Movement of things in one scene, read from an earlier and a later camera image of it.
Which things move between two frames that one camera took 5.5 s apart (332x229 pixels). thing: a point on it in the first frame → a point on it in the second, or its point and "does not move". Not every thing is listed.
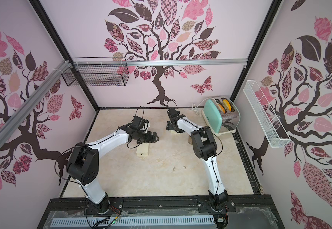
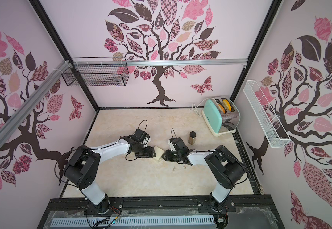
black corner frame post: x=62 y=48 does not move
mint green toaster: x=222 y=114 does not move
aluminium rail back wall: x=158 y=62 does not move
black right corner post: x=256 y=49 does not move
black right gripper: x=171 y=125 → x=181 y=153
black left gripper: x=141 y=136 → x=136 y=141
